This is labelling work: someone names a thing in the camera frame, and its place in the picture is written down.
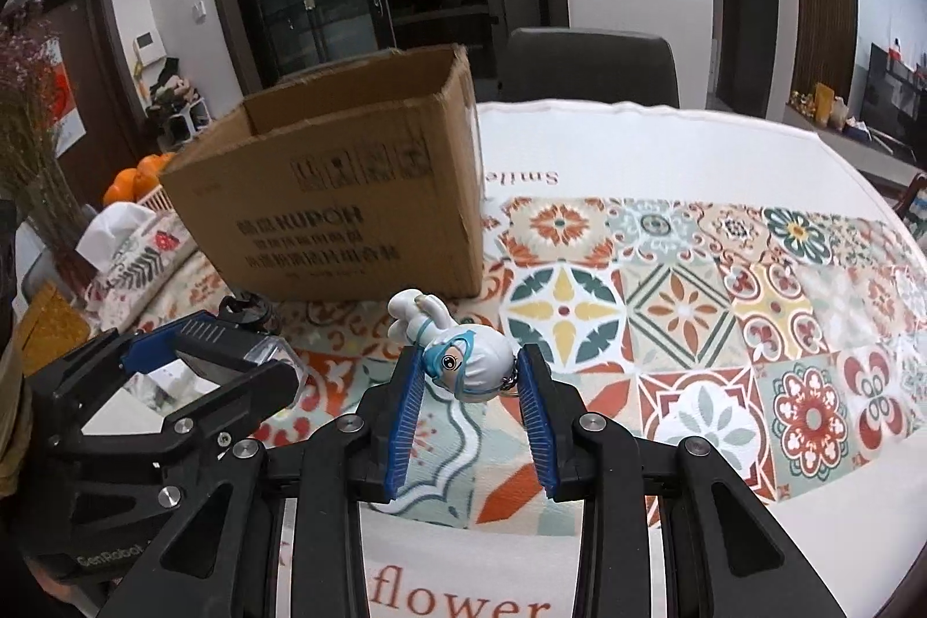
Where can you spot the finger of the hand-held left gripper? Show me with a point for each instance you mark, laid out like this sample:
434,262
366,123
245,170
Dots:
239,393
152,350

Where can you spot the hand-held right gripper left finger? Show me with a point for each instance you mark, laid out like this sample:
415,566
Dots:
405,415

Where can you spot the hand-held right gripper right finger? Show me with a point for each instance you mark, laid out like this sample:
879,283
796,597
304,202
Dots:
539,422

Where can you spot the white figurine with blue hair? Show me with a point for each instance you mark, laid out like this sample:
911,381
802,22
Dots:
471,361

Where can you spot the brown cardboard box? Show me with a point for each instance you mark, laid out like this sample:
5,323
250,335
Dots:
326,212

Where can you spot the floral cloth tissue cover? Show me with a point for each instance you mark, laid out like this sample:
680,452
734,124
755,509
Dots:
141,270

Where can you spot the glass vase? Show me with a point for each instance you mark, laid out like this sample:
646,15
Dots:
64,270

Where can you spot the white tissue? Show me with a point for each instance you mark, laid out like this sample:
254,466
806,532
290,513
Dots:
112,231

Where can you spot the white plastic fruit basket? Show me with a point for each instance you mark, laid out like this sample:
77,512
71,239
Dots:
156,200

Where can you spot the orange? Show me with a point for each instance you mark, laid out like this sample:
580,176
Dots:
156,168
119,185

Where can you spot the patterned table runner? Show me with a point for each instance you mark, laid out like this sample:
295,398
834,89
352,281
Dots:
688,314

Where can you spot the dried flower bunch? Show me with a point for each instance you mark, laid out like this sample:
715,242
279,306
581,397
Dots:
36,154

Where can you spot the white small shelf with toys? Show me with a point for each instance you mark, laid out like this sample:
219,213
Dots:
177,111

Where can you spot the brown entrance door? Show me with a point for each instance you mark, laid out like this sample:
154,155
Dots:
108,82

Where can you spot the grey dining chair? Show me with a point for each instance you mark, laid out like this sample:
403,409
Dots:
590,64

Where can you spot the grey television cabinet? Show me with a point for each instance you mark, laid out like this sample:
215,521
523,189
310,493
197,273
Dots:
854,147

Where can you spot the yellow box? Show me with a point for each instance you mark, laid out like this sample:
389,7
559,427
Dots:
823,100

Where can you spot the wooden chair with cloth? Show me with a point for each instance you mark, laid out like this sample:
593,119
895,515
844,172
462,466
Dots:
914,198

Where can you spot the dark interior door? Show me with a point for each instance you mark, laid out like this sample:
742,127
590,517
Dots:
749,10

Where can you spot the black television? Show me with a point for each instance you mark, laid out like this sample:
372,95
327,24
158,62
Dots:
898,89

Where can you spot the red wall poster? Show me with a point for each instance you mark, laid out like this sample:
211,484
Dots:
70,115

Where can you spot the white wall intercom panel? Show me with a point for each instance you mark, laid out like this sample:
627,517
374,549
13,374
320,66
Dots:
148,46

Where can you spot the white wall switch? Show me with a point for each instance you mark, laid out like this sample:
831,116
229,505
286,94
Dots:
200,10

